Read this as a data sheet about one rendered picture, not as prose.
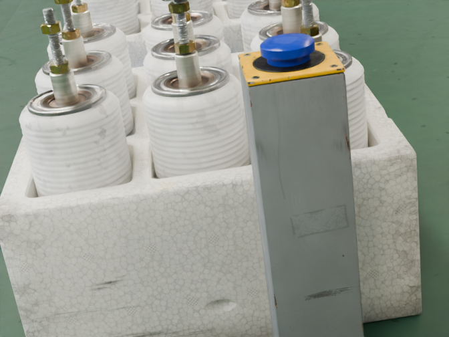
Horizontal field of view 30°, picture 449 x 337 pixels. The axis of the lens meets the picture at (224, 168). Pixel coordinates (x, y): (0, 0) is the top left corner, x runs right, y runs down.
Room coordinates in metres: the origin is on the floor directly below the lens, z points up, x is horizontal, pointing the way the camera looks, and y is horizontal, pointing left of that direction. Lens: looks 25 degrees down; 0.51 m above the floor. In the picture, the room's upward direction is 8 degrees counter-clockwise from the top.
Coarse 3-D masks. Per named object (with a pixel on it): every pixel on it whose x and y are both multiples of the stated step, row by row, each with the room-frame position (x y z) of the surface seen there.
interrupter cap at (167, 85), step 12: (168, 72) 0.79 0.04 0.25; (204, 72) 0.78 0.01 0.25; (216, 72) 0.77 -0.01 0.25; (228, 72) 0.77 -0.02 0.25; (156, 84) 0.76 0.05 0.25; (168, 84) 0.76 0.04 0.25; (204, 84) 0.75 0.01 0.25; (216, 84) 0.73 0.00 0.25; (168, 96) 0.73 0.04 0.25; (180, 96) 0.73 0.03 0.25
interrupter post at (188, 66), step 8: (176, 56) 0.76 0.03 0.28; (184, 56) 0.75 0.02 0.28; (192, 56) 0.75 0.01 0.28; (176, 64) 0.76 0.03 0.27; (184, 64) 0.75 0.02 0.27; (192, 64) 0.75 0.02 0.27; (184, 72) 0.75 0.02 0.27; (192, 72) 0.75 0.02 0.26; (184, 80) 0.75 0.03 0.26; (192, 80) 0.75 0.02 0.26; (200, 80) 0.76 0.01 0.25
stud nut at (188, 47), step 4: (176, 44) 0.76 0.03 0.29; (180, 44) 0.76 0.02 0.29; (184, 44) 0.75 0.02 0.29; (188, 44) 0.75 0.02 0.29; (192, 44) 0.76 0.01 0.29; (176, 48) 0.76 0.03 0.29; (180, 48) 0.75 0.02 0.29; (184, 48) 0.75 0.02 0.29; (188, 48) 0.75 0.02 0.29; (192, 48) 0.76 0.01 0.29; (176, 52) 0.76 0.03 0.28; (180, 52) 0.75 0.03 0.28; (184, 52) 0.75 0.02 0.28; (188, 52) 0.75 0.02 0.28
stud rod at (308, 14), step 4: (304, 0) 0.76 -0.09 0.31; (308, 0) 0.76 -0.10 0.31; (304, 4) 0.76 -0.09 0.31; (308, 4) 0.76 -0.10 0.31; (312, 4) 0.76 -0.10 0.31; (304, 8) 0.76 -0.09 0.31; (308, 8) 0.76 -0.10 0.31; (312, 8) 0.76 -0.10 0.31; (304, 12) 0.76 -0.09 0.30; (308, 12) 0.76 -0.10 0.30; (312, 12) 0.76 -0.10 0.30; (304, 16) 0.76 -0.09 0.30; (308, 16) 0.76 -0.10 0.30; (312, 16) 0.76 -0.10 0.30; (304, 20) 0.76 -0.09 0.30; (308, 20) 0.76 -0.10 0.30; (312, 20) 0.76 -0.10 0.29; (308, 24) 0.76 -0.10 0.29; (312, 24) 0.76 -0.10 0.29
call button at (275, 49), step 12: (276, 36) 0.61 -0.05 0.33; (288, 36) 0.60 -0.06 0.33; (300, 36) 0.60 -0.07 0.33; (264, 48) 0.58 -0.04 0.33; (276, 48) 0.58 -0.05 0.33; (288, 48) 0.57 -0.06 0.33; (300, 48) 0.57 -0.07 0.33; (312, 48) 0.58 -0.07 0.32; (276, 60) 0.58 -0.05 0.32; (288, 60) 0.58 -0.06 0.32; (300, 60) 0.58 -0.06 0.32
